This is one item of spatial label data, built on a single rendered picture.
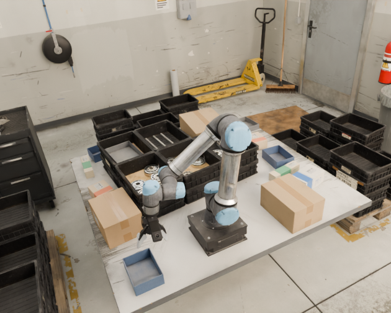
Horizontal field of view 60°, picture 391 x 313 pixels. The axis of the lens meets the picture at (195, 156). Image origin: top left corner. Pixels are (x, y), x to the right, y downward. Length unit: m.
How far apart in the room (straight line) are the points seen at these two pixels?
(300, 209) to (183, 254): 0.68
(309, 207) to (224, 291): 0.98
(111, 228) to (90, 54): 3.62
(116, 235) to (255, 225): 0.80
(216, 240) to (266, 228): 0.35
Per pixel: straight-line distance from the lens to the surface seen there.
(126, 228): 1.96
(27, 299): 2.27
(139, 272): 1.85
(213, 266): 1.83
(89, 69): 5.24
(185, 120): 2.80
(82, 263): 3.00
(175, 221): 2.08
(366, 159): 3.16
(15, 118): 3.61
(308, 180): 2.27
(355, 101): 5.00
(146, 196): 1.52
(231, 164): 1.53
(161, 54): 5.48
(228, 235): 1.84
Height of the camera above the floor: 2.10
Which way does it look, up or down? 32 degrees down
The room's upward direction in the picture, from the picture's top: 5 degrees counter-clockwise
